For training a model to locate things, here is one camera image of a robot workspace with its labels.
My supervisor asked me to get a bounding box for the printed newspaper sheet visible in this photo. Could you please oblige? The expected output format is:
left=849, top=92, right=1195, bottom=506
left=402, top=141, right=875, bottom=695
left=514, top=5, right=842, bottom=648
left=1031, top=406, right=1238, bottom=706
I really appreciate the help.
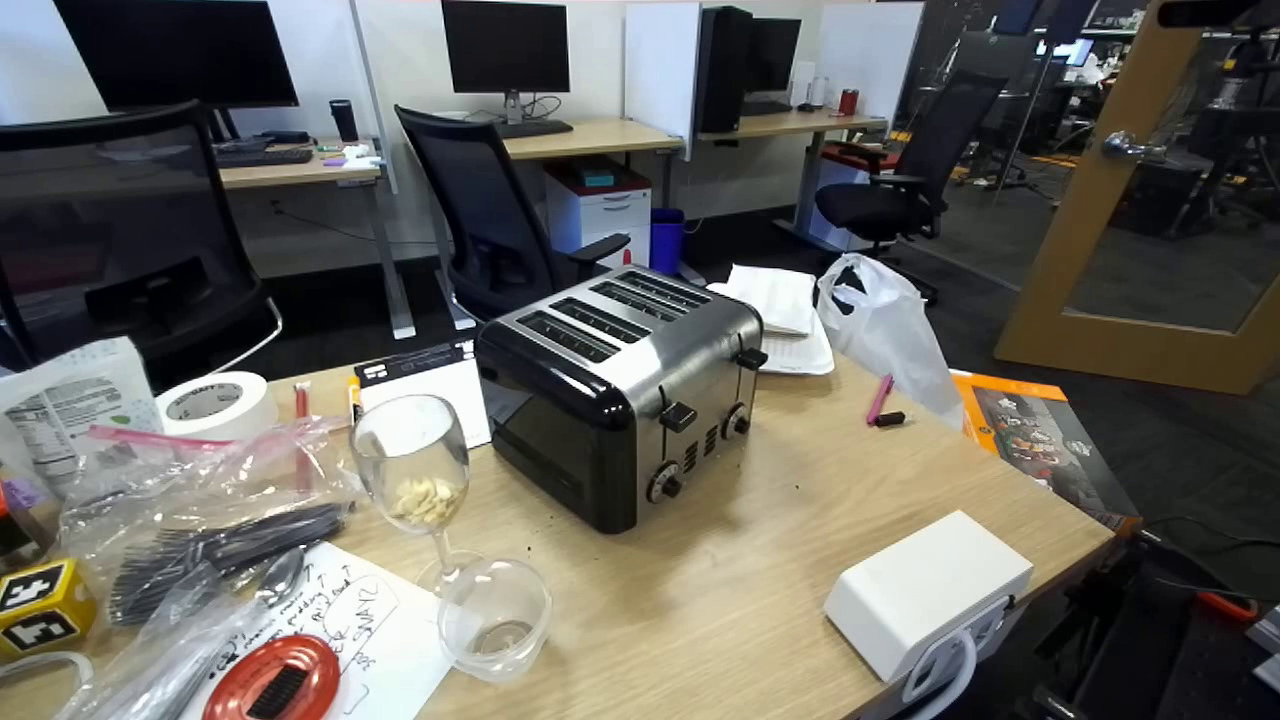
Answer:
left=0, top=331, right=164, bottom=506

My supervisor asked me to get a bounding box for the white translucent plastic bag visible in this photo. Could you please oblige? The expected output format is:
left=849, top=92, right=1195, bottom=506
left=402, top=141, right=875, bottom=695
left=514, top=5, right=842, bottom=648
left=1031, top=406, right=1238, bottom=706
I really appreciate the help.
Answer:
left=813, top=250, right=967, bottom=431

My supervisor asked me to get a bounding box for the small black keyboard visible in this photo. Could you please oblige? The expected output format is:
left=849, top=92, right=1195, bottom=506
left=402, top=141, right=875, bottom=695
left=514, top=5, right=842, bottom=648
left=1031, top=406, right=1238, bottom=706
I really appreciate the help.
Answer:
left=494, top=116, right=578, bottom=146

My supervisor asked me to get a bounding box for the white cable loop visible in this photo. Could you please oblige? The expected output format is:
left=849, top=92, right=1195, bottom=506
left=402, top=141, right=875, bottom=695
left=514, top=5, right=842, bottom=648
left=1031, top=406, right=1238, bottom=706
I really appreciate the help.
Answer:
left=903, top=630, right=984, bottom=720

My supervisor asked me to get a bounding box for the clear wine glass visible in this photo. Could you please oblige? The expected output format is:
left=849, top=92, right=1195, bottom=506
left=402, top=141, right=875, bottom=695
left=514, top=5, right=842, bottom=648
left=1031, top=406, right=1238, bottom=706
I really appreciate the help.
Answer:
left=349, top=390, right=475, bottom=601

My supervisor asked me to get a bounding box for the white tape roll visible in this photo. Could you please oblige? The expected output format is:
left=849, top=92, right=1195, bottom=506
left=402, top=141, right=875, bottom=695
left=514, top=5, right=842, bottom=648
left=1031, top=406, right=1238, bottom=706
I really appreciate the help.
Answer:
left=153, top=369, right=278, bottom=443

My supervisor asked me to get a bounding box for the white rectangular box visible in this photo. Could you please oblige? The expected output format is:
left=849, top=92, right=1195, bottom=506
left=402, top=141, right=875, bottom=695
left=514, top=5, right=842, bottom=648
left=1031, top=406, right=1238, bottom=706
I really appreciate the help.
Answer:
left=821, top=509, right=1037, bottom=687

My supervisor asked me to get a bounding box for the black and silver four-slot toaster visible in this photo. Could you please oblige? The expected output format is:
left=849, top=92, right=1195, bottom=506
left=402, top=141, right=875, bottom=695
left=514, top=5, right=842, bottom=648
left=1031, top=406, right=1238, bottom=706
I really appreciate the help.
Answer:
left=472, top=263, right=773, bottom=536

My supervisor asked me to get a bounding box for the black desk phone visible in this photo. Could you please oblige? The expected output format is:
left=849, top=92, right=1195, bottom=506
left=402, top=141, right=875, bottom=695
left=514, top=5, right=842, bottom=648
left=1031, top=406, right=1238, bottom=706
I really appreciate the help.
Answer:
left=327, top=96, right=365, bottom=150

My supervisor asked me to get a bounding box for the red round tape dispenser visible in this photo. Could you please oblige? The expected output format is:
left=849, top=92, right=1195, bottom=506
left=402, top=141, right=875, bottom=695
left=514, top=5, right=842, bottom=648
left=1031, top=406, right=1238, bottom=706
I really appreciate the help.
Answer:
left=198, top=633, right=343, bottom=720

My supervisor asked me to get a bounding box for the blue waste bin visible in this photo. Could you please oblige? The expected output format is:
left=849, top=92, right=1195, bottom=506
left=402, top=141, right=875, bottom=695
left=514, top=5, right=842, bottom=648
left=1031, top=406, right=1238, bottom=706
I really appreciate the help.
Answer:
left=648, top=204, right=693, bottom=279

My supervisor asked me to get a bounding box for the black office chair with armrests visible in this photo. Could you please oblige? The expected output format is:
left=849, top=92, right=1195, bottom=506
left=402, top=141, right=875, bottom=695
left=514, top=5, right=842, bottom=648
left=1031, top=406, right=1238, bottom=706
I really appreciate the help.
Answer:
left=813, top=34, right=1043, bottom=260

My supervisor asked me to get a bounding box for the red handled tool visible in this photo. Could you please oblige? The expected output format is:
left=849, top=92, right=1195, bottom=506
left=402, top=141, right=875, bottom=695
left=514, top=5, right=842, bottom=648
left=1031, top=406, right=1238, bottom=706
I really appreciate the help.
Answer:
left=1157, top=569, right=1264, bottom=633

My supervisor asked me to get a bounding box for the wooden desk by partition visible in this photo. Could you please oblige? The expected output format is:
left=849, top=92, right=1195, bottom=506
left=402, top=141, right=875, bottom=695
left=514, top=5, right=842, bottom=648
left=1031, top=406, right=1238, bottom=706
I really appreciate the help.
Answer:
left=694, top=108, right=890, bottom=234

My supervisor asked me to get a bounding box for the white desk partition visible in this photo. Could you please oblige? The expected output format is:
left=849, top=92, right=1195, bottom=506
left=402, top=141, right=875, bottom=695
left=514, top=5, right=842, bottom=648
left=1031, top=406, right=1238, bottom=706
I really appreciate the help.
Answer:
left=620, top=0, right=703, bottom=146

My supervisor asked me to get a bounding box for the wooden door with glass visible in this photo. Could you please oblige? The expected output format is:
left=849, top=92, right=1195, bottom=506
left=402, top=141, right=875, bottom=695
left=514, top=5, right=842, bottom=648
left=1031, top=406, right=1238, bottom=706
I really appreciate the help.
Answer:
left=991, top=0, right=1280, bottom=399

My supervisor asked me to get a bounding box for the black mesh chair, narrow back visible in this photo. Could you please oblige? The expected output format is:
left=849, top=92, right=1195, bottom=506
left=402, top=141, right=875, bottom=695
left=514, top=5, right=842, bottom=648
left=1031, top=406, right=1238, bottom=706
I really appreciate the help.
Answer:
left=390, top=103, right=637, bottom=328

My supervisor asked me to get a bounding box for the white panel board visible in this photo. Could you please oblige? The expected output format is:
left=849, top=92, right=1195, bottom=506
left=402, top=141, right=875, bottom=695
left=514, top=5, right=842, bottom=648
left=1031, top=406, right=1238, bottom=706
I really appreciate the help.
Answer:
left=813, top=0, right=929, bottom=123

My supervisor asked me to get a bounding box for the yellow cube with black marks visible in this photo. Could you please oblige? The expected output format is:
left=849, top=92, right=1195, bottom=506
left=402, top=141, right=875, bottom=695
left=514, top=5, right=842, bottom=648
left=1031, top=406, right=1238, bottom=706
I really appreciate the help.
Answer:
left=0, top=557, right=100, bottom=668

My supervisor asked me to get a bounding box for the metal door handle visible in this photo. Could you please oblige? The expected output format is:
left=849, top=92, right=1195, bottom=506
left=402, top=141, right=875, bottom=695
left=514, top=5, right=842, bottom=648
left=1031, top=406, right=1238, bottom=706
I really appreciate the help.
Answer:
left=1097, top=128, right=1152, bottom=168

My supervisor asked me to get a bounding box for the white paper sheet with writing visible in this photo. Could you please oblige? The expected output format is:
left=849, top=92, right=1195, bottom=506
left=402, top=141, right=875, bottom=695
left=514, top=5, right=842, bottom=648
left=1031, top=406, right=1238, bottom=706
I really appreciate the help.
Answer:
left=184, top=536, right=460, bottom=720

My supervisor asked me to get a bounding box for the clear zip bag with black items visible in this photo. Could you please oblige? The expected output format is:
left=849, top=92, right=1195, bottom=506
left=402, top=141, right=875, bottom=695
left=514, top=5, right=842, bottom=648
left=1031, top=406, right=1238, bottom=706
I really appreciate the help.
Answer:
left=56, top=415, right=366, bottom=633

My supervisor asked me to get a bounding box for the black monitor on stand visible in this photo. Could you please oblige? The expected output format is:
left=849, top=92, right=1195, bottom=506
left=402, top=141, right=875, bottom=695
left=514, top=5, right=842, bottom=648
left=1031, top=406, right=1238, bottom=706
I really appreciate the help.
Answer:
left=441, top=0, right=574, bottom=128

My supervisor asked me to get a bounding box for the black computer tower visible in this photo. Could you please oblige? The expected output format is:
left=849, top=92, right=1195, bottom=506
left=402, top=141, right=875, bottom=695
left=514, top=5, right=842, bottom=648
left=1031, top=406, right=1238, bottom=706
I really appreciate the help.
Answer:
left=693, top=5, right=803, bottom=138

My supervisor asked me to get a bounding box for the pink purple pen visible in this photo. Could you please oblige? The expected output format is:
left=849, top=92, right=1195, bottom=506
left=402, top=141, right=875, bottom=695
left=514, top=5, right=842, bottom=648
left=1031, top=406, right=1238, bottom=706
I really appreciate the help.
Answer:
left=864, top=371, right=899, bottom=428

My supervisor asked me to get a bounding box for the white card with black label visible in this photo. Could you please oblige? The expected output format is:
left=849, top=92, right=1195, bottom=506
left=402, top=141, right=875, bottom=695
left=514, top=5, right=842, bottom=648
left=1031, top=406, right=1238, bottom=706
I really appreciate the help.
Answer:
left=349, top=339, right=494, bottom=460

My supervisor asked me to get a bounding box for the white printer box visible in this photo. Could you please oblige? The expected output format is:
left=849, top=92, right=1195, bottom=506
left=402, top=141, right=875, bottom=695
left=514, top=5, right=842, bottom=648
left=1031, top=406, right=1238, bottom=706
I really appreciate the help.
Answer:
left=542, top=162, right=660, bottom=274

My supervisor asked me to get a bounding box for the clear plastic cup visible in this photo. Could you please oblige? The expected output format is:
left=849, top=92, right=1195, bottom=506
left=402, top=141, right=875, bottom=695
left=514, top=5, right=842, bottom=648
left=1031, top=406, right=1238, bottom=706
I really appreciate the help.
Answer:
left=436, top=557, right=555, bottom=687

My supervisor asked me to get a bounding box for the orange printed package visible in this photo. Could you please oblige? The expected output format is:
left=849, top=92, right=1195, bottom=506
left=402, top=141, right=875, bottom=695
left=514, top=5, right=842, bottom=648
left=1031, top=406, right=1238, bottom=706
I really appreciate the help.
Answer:
left=952, top=369, right=1149, bottom=536

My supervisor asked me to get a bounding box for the large black monitor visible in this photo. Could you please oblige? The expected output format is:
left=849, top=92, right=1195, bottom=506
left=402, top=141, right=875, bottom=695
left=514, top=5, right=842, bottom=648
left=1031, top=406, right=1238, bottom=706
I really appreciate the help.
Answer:
left=51, top=0, right=304, bottom=116

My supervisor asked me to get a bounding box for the black mesh chair, wide back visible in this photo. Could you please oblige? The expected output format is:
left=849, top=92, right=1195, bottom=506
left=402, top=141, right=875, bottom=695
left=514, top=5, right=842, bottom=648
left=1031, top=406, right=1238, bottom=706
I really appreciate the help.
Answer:
left=0, top=96, right=286, bottom=394

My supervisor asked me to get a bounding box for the wooden desk with metal leg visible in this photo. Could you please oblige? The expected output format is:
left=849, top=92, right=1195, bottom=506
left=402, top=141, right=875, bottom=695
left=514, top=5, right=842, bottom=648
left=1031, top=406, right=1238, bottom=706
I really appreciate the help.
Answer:
left=211, top=138, right=425, bottom=346

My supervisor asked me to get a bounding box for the light wooden office desk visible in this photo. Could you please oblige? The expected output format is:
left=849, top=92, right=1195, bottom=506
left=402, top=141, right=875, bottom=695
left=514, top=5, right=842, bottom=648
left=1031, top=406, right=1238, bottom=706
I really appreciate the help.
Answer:
left=494, top=116, right=689, bottom=250

